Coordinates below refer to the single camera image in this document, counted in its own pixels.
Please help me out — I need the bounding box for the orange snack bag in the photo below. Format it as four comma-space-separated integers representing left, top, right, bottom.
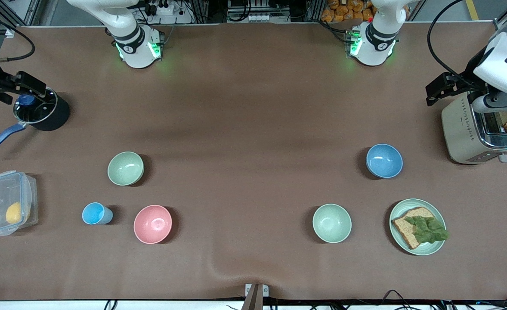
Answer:
322, 0, 374, 23

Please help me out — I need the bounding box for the brown bread slice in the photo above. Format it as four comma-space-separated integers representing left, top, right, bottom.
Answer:
391, 207, 441, 250

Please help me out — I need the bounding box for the glass lid with blue knob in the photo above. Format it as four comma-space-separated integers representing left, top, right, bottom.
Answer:
13, 87, 59, 124

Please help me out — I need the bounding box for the blue plastic cup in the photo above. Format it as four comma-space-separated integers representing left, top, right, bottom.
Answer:
82, 202, 113, 225

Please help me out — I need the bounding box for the green lettuce leaf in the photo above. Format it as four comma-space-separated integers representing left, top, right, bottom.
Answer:
404, 215, 450, 244

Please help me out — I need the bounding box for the grey metal table bracket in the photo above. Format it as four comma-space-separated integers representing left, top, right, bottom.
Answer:
245, 283, 269, 310

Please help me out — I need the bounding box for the yellow lemon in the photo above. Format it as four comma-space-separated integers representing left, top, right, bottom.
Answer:
6, 201, 24, 224

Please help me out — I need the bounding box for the brown table cover cloth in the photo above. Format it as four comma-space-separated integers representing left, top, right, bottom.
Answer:
0, 22, 507, 302

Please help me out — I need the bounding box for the pink bowl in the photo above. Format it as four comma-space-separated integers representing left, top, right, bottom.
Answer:
133, 205, 173, 245

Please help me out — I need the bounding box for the black pot with blue handle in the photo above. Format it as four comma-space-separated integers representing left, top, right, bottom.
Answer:
0, 86, 70, 156

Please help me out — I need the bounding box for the pale green bowl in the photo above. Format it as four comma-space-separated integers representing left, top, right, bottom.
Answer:
312, 204, 352, 244
107, 151, 145, 186

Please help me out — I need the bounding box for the blue bowl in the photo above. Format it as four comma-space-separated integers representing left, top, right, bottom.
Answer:
366, 143, 404, 179

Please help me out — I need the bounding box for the pale green plate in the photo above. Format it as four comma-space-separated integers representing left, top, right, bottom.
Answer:
389, 198, 447, 256

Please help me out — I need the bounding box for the white power strip with plugs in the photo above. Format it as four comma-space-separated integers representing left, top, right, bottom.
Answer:
148, 0, 179, 16

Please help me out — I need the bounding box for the beige and chrome toaster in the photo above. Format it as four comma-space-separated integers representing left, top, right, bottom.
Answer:
442, 93, 507, 165

